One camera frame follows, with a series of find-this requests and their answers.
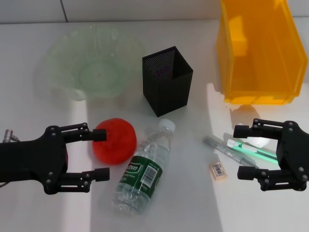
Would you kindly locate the beige eraser with barcode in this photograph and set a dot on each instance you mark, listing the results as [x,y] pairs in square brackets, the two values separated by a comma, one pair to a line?
[218,172]

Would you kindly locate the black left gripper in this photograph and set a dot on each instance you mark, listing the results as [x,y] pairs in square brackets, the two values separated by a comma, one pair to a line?
[29,162]

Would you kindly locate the silver glitter pen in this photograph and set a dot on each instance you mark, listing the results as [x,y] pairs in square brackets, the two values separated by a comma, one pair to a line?
[224,151]

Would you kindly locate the clear wavy glass fruit plate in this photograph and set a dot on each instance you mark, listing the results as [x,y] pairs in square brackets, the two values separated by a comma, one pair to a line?
[96,70]

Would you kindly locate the white paper ball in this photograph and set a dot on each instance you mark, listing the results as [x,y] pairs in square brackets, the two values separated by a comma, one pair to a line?
[256,141]

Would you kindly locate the yellow plastic bin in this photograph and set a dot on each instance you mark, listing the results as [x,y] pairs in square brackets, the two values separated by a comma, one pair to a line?
[263,60]

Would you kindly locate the clear water bottle green label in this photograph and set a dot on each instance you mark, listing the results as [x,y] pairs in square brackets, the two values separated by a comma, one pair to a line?
[142,171]

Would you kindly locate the red-orange round fruit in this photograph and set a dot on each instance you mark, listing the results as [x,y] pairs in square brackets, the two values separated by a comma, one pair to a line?
[116,148]

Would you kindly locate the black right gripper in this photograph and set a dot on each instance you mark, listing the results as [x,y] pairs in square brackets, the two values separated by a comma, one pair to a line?
[293,154]

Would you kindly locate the mint green utility knife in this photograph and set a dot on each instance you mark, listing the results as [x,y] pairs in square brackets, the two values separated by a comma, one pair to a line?
[256,152]

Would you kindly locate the black mesh pen holder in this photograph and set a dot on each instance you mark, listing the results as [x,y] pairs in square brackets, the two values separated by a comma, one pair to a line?
[166,96]

